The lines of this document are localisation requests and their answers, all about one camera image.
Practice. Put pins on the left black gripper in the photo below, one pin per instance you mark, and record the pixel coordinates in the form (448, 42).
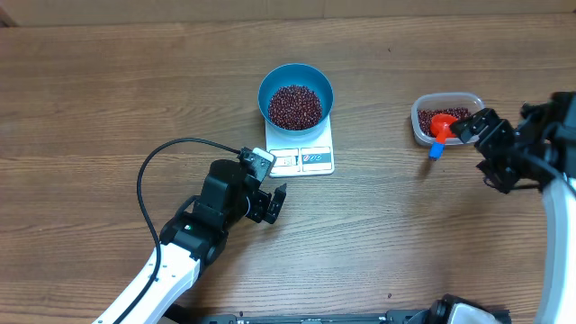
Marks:
(257, 209)

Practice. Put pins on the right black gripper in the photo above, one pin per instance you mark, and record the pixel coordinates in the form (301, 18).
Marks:
(504, 181)

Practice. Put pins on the orange scoop with blue handle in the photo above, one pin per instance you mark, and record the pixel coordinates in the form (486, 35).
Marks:
(440, 127)

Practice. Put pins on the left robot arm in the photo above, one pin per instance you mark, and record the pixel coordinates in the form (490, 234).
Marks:
(197, 235)

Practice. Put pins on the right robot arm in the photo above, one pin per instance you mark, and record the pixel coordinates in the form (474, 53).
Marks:
(542, 149)

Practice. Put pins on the white digital kitchen scale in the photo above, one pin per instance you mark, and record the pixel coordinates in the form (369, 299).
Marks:
(301, 154)

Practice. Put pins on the red beans in bowl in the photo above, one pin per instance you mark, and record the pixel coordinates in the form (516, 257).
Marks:
(295, 108)

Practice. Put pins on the teal plastic bowl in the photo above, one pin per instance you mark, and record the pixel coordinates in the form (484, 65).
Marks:
(296, 74)

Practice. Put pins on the clear plastic food container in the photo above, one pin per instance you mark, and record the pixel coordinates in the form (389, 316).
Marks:
(441, 101)

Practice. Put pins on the red adzuki beans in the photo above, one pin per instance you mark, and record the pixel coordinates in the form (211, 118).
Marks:
(425, 117)

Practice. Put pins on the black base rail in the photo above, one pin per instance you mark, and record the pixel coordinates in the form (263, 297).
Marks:
(448, 309)

